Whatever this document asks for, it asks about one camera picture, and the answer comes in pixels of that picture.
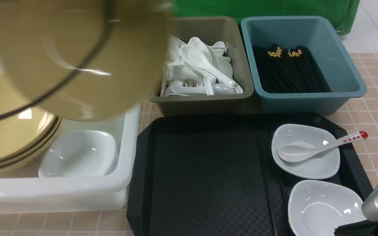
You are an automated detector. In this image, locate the black plastic serving tray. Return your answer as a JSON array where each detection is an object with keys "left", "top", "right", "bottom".
[{"left": 126, "top": 113, "right": 378, "bottom": 236}]

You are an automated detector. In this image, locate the top white soup spoon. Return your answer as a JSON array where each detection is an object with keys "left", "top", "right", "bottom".
[{"left": 180, "top": 45, "right": 238, "bottom": 89}]

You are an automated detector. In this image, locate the bottom stacked tan bowl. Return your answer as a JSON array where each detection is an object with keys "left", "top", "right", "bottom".
[{"left": 0, "top": 118, "right": 62, "bottom": 173}]

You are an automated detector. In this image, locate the white side dish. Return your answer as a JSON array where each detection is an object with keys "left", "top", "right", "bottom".
[
  {"left": 287, "top": 180, "right": 366, "bottom": 236},
  {"left": 271, "top": 124, "right": 340, "bottom": 180}
]

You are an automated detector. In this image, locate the middle stacked tan bowl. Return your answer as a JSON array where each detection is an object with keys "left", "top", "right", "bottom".
[{"left": 0, "top": 117, "right": 62, "bottom": 173}]

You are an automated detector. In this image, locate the green cloth backdrop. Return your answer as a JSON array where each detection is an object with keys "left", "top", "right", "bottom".
[{"left": 173, "top": 0, "right": 360, "bottom": 35}]

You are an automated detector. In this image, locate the bundle of black chopsticks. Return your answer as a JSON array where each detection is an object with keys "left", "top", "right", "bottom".
[{"left": 252, "top": 44, "right": 332, "bottom": 94}]

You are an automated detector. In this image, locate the white spoon red handle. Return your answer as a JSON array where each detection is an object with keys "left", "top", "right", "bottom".
[{"left": 277, "top": 130, "right": 369, "bottom": 163}]

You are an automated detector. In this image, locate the tan noodle bowl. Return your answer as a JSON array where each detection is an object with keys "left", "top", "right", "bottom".
[{"left": 0, "top": 0, "right": 174, "bottom": 121}]

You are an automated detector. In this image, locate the blue plastic chopstick bin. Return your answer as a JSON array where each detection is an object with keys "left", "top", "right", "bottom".
[{"left": 241, "top": 16, "right": 367, "bottom": 114}]

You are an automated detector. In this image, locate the white dish in tub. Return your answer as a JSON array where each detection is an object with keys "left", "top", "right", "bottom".
[{"left": 38, "top": 129, "right": 119, "bottom": 178}]

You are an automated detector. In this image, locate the pile of white spoons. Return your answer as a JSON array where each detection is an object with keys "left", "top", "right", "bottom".
[{"left": 159, "top": 35, "right": 244, "bottom": 97}]

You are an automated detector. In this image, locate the large white plastic tub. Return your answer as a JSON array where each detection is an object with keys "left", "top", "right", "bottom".
[{"left": 0, "top": 3, "right": 141, "bottom": 215}]

